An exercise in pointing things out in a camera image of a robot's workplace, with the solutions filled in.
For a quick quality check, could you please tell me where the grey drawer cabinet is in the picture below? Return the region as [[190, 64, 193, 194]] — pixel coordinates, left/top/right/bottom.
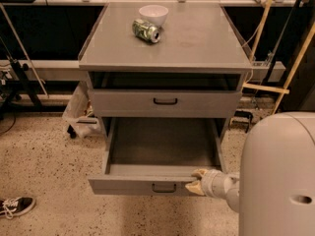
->
[[79, 2, 252, 134]]

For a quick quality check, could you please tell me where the wooden easel frame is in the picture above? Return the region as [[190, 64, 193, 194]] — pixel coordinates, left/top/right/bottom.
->
[[245, 0, 315, 112]]

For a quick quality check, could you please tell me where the grey top drawer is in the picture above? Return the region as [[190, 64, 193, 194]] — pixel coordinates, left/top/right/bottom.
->
[[89, 72, 241, 118]]

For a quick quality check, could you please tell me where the black tripod stand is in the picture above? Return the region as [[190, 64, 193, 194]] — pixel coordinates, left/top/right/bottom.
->
[[0, 38, 42, 107]]

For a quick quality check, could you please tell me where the white thin rod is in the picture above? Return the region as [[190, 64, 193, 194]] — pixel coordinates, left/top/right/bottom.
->
[[0, 3, 49, 98]]

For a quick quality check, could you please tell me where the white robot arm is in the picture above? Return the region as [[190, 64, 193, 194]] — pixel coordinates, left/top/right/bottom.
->
[[186, 112, 315, 236]]

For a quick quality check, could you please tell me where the white bowl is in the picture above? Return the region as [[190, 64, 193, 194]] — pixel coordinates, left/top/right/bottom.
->
[[139, 5, 168, 28]]

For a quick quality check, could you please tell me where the black white sneaker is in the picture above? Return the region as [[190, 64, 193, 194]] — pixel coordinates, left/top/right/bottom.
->
[[0, 197, 35, 219]]

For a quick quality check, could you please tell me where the grey drawer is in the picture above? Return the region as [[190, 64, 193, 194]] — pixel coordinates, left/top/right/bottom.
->
[[89, 72, 241, 118], [89, 117, 224, 196]]

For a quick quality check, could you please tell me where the black floor clamp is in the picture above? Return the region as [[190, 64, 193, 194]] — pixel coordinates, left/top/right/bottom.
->
[[229, 110, 253, 132]]

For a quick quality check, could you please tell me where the green crushed soda can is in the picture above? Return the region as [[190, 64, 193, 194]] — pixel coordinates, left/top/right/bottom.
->
[[132, 19, 159, 43]]

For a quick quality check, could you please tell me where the clear plastic bag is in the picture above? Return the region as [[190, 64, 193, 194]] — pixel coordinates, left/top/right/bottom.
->
[[62, 82, 101, 138]]

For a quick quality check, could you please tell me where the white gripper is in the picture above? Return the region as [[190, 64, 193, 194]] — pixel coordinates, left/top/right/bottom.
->
[[185, 169, 240, 200]]

